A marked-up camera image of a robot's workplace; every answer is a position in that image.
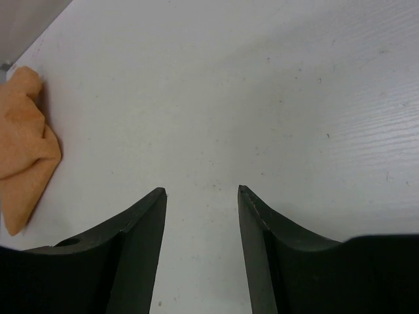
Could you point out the orange cloth placemat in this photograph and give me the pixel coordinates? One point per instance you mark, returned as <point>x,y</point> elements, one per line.
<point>30,151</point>

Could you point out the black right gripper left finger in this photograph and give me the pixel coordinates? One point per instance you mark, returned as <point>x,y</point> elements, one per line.
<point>110,268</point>

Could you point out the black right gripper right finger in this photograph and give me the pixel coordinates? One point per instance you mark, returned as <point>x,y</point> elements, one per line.
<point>293,270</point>

